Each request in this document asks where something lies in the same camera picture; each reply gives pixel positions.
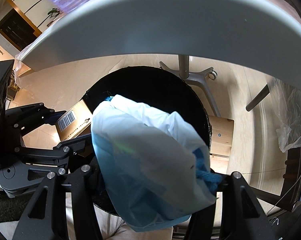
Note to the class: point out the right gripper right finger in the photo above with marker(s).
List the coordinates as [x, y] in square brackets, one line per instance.
[242, 215]

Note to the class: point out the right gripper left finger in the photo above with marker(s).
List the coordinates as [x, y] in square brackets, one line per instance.
[45, 215]

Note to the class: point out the cardboard box with barcode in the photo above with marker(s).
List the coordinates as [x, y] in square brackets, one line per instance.
[75, 122]

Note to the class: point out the light blue drawstring bag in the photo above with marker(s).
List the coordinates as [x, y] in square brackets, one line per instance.
[155, 166]

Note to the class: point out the black trash bin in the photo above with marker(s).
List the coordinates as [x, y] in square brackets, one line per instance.
[156, 88]

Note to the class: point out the wooden stool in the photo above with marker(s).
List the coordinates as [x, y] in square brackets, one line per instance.
[221, 143]

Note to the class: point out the clear plastic bag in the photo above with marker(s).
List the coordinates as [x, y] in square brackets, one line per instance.
[286, 101]

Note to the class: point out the grey table base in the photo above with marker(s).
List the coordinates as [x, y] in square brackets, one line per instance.
[195, 79]

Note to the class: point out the white round table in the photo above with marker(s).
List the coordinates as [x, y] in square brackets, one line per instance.
[253, 33]

